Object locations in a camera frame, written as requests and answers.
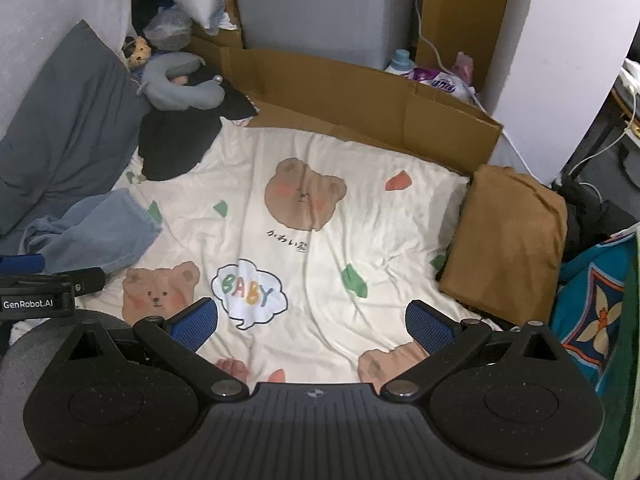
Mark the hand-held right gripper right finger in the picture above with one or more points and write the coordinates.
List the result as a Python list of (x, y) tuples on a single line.
[(430, 325)]

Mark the blue capped detergent bottle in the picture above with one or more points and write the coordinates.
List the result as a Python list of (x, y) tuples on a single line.
[(398, 62)]

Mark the tall cardboard box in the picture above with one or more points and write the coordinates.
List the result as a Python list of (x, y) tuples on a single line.
[(465, 10)]

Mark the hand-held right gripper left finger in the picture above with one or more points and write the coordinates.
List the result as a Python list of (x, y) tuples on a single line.
[(192, 322)]

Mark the black garment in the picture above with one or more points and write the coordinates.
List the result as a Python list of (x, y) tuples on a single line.
[(175, 145)]

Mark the small brown plush toy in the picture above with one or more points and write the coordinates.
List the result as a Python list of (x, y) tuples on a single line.
[(137, 52)]

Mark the flat brown cardboard sheet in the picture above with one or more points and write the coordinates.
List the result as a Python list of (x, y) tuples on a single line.
[(350, 95)]

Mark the grey blue duvet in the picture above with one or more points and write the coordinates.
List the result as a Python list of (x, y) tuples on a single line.
[(65, 125)]

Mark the black bag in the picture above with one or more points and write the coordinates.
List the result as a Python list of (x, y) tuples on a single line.
[(595, 215)]

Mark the grey neck pillow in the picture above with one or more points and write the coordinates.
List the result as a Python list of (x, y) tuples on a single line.
[(170, 90)]

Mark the cream bear printed bed sheet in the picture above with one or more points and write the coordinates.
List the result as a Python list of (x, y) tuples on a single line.
[(300, 260)]

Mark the light blue jeans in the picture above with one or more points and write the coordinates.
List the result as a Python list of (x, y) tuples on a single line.
[(100, 230)]

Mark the teal patterned garment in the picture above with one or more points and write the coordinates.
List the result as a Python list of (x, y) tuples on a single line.
[(575, 265)]

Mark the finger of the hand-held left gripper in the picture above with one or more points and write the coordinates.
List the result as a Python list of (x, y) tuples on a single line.
[(20, 264), (85, 279)]

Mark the pale green cloth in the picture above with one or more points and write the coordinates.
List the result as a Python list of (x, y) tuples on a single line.
[(627, 360)]

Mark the clear plastic bag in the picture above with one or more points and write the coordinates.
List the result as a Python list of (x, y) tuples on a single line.
[(167, 30)]

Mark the small floral cloth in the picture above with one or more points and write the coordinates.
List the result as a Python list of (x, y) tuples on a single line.
[(245, 119)]

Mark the pink packet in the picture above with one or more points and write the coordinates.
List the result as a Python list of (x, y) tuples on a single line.
[(464, 65)]

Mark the folded brown garment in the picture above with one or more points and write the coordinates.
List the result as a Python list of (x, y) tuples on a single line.
[(505, 240)]

